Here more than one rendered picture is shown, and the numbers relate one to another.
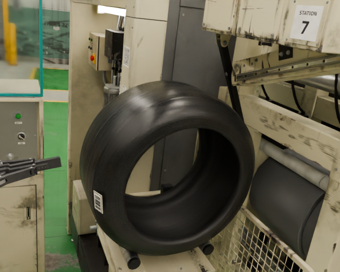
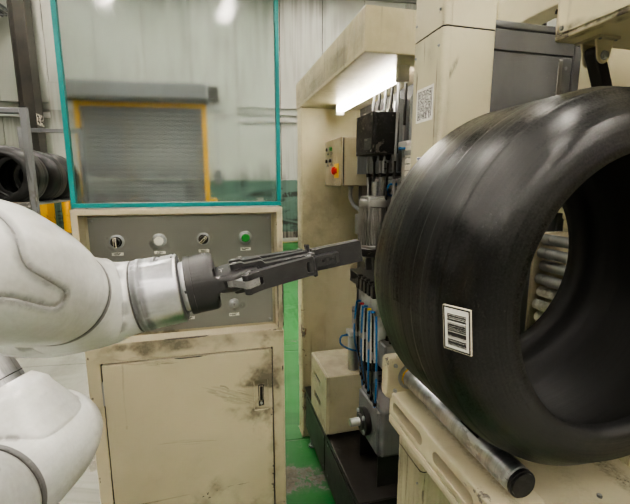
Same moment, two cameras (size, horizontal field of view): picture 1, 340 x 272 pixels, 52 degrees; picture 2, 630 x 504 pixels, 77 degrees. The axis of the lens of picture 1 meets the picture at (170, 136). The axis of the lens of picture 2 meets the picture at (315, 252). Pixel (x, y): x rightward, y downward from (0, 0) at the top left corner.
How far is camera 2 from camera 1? 0.58 m
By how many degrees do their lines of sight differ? 14
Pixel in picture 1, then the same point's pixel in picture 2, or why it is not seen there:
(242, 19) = not seen: outside the picture
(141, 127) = (551, 145)
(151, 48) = (471, 78)
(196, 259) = (618, 474)
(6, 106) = (229, 223)
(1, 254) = (221, 465)
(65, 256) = (304, 471)
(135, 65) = (446, 110)
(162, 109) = (587, 107)
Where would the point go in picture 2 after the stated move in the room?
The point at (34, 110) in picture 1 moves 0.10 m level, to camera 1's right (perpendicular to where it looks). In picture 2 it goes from (267, 228) to (300, 229)
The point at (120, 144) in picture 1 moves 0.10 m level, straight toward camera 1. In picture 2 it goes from (503, 187) to (548, 189)
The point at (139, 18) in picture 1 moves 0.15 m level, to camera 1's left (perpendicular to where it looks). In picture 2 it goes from (451, 25) to (378, 30)
